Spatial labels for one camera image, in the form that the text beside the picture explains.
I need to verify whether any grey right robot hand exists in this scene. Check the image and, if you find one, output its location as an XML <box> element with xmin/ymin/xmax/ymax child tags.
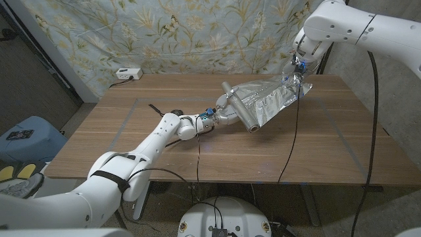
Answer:
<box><xmin>281</xmin><ymin>49</ymin><xmax>309</xmax><ymax>85</ymax></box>

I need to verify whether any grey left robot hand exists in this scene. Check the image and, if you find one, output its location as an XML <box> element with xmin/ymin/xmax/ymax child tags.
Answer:
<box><xmin>205</xmin><ymin>86</ymin><xmax>246</xmax><ymax>126</ymax></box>

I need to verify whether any aluminum foil roll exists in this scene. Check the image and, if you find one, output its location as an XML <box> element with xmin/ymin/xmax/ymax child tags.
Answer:
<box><xmin>220</xmin><ymin>72</ymin><xmax>313</xmax><ymax>134</ymax></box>

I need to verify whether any black backdrop stand pole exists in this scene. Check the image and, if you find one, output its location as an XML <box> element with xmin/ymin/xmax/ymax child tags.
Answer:
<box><xmin>315</xmin><ymin>42</ymin><xmax>335</xmax><ymax>75</ymax></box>

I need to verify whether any floral print fabric backdrop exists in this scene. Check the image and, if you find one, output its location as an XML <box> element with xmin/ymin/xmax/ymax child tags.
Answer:
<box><xmin>19</xmin><ymin>0</ymin><xmax>330</xmax><ymax>78</ymax></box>

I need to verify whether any white robot torso base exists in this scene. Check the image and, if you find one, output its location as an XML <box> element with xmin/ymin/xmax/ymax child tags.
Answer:
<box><xmin>177</xmin><ymin>196</ymin><xmax>273</xmax><ymax>237</ymax></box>

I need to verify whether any white power strip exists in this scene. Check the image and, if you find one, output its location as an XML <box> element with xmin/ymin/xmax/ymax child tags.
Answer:
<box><xmin>115</xmin><ymin>68</ymin><xmax>143</xmax><ymax>81</ymax></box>

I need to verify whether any white table leg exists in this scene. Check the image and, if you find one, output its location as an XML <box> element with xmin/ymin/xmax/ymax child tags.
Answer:
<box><xmin>132</xmin><ymin>180</ymin><xmax>152</xmax><ymax>221</ymax></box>

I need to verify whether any grey table leg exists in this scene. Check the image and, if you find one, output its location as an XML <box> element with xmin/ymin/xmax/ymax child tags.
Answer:
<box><xmin>301</xmin><ymin>184</ymin><xmax>322</xmax><ymax>227</ymax></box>

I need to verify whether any blue chair with cushion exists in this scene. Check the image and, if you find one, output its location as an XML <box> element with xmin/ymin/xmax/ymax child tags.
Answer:
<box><xmin>0</xmin><ymin>115</ymin><xmax>68</xmax><ymax>162</ymax></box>

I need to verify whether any black timer with strap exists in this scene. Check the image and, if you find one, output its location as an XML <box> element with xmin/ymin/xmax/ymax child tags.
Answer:
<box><xmin>148</xmin><ymin>103</ymin><xmax>184</xmax><ymax>117</ymax></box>

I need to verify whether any thin black left wrist cable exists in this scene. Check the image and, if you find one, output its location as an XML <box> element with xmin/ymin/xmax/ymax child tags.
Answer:
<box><xmin>128</xmin><ymin>123</ymin><xmax>202</xmax><ymax>201</ymax></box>

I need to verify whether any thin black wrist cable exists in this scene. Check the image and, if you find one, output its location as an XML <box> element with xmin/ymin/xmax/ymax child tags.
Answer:
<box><xmin>128</xmin><ymin>123</ymin><xmax>202</xmax><ymax>201</ymax></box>
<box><xmin>278</xmin><ymin>84</ymin><xmax>303</xmax><ymax>184</ymax></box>

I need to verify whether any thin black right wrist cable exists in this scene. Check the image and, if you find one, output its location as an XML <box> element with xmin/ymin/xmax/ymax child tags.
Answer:
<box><xmin>278</xmin><ymin>84</ymin><xmax>303</xmax><ymax>184</ymax></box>

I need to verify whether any black torso cable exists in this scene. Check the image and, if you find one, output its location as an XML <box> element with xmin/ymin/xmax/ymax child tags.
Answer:
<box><xmin>193</xmin><ymin>196</ymin><xmax>225</xmax><ymax>230</ymax></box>

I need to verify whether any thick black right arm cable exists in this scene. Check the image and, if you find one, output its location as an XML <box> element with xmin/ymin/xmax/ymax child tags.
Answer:
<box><xmin>350</xmin><ymin>51</ymin><xmax>379</xmax><ymax>237</ymax></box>

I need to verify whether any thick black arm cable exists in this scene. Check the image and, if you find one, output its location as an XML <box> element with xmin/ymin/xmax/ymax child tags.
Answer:
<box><xmin>114</xmin><ymin>200</ymin><xmax>159</xmax><ymax>231</ymax></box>
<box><xmin>350</xmin><ymin>51</ymin><xmax>379</xmax><ymax>237</ymax></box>

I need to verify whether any black power strip cord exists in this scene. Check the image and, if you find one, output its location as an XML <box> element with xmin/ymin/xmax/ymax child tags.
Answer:
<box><xmin>109</xmin><ymin>76</ymin><xmax>134</xmax><ymax>89</ymax></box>

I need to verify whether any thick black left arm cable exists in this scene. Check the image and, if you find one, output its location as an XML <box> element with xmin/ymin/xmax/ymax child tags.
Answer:
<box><xmin>114</xmin><ymin>200</ymin><xmax>159</xmax><ymax>231</ymax></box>

